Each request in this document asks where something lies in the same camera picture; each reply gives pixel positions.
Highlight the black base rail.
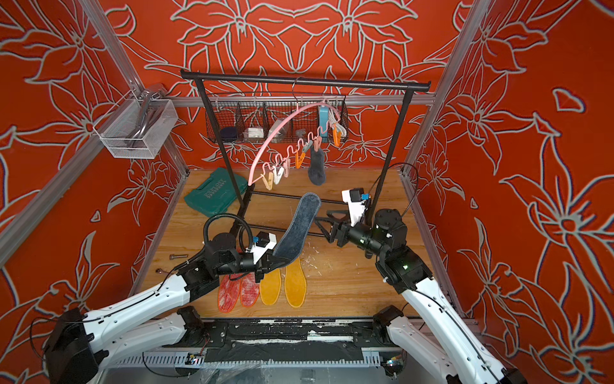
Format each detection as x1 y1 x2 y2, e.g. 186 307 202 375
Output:
161 317 402 363

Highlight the black garment rack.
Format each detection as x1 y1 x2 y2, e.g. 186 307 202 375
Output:
180 69 432 238

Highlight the white cable in basket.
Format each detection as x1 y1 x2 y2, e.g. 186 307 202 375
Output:
328 111 349 140

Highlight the white mesh basket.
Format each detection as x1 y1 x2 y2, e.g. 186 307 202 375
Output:
94 83 178 159

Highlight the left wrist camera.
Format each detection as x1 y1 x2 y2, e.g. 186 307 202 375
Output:
249 231 278 263

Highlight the red patterned insole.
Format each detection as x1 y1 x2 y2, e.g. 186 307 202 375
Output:
217 275 241 314

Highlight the black wire basket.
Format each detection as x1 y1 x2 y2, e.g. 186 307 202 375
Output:
203 95 350 143

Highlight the yellow insole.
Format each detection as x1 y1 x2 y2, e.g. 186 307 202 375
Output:
285 259 307 308
260 270 281 306

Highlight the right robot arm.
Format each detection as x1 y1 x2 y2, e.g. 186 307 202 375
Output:
315 209 527 383

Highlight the blue box in basket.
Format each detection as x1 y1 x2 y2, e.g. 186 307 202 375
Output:
318 106 329 143

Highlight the steel bolt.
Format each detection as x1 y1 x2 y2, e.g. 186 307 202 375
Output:
169 254 189 260

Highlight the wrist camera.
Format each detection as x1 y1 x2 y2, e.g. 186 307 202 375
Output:
342 188 370 227
249 231 278 263

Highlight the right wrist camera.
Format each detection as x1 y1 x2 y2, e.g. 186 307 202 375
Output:
342 188 370 227

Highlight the green tool case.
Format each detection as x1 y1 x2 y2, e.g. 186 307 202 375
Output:
184 168 248 217

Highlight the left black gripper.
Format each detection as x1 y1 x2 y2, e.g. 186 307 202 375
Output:
216 251 291 285

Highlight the dark grey insole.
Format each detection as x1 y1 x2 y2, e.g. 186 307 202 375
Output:
308 147 326 186
273 192 321 267

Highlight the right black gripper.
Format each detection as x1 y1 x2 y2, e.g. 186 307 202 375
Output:
314 213 392 263

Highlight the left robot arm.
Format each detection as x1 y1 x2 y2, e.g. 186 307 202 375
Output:
43 213 306 383

